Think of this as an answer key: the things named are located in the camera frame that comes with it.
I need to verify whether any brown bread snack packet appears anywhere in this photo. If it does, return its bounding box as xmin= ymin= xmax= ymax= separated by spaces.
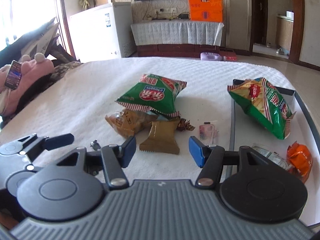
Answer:
xmin=105 ymin=108 xmax=159 ymax=138

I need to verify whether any smartphone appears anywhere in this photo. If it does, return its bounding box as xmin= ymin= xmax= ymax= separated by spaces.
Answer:
xmin=4 ymin=60 xmax=22 ymax=90

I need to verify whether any orange snack packet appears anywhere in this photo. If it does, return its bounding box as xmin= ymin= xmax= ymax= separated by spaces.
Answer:
xmin=286 ymin=142 xmax=313 ymax=183

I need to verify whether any purple detergent bottle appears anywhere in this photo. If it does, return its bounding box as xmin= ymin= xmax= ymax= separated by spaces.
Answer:
xmin=200 ymin=52 xmax=225 ymax=61

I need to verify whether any clear white printed snack packet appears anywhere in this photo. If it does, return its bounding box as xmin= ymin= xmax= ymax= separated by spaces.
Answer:
xmin=252 ymin=144 xmax=293 ymax=172

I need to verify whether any dark grey tray box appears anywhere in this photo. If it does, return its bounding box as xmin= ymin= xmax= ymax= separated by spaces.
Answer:
xmin=229 ymin=87 xmax=319 ymax=226

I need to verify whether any small green shrimp chips bag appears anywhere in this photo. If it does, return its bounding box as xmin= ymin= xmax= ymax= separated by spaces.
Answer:
xmin=116 ymin=74 xmax=187 ymax=118

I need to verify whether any dark red TV cabinet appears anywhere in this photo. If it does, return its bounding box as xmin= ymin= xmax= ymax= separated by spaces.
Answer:
xmin=137 ymin=44 xmax=220 ymax=59

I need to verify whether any large shrimp chips bag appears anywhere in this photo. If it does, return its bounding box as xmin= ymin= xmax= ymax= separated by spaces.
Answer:
xmin=227 ymin=77 xmax=295 ymax=140

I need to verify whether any white lace cabinet cloth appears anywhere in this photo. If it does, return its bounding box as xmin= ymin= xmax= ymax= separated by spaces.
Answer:
xmin=131 ymin=20 xmax=224 ymax=46

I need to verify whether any dark red candy wrapper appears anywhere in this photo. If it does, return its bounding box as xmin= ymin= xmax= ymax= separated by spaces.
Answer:
xmin=176 ymin=118 xmax=195 ymax=132

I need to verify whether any orange gift box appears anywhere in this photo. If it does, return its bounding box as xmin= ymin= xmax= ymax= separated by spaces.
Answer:
xmin=188 ymin=0 xmax=223 ymax=23

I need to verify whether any white chest freezer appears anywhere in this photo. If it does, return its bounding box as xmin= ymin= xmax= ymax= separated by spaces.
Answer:
xmin=68 ymin=2 xmax=136 ymax=63

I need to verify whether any olive brown snack packet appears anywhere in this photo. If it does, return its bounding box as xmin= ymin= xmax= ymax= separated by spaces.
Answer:
xmin=139 ymin=119 xmax=180 ymax=154

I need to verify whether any pink small candy packet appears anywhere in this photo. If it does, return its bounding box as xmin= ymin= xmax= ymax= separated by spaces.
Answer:
xmin=199 ymin=121 xmax=219 ymax=145

